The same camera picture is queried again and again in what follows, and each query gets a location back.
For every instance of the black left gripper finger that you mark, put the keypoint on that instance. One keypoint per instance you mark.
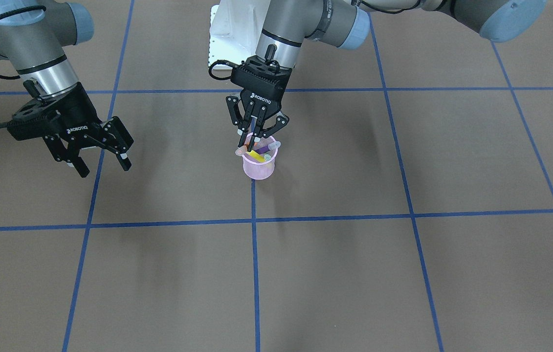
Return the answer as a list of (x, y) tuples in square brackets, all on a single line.
[(241, 112), (280, 121)]

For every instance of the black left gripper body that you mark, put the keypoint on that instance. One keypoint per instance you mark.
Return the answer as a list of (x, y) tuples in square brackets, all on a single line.
[(260, 98)]

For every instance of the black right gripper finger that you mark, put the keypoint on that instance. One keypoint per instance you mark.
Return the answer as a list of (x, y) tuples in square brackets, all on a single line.
[(68, 154), (115, 137)]

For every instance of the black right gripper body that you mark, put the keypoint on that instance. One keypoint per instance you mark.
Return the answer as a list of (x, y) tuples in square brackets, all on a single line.
[(79, 116)]

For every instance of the purple highlighter pen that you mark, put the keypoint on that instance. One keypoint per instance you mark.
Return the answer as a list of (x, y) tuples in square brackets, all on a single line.
[(268, 147)]

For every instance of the yellow highlighter pen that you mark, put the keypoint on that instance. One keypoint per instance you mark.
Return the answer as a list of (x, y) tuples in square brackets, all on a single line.
[(256, 156)]

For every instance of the orange highlighter pen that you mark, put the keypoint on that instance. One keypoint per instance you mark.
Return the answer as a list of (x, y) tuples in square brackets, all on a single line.
[(242, 150)]

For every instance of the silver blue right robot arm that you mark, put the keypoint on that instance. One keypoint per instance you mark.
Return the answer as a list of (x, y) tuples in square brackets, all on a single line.
[(33, 34)]

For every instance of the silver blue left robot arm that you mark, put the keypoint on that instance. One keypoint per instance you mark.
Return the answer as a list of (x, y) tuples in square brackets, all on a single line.
[(345, 24)]

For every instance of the pink mesh pen holder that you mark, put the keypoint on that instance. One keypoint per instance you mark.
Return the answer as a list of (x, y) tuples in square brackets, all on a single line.
[(256, 170)]

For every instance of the white pedestal column base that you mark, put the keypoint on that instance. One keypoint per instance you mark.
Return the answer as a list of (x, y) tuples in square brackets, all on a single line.
[(235, 29)]

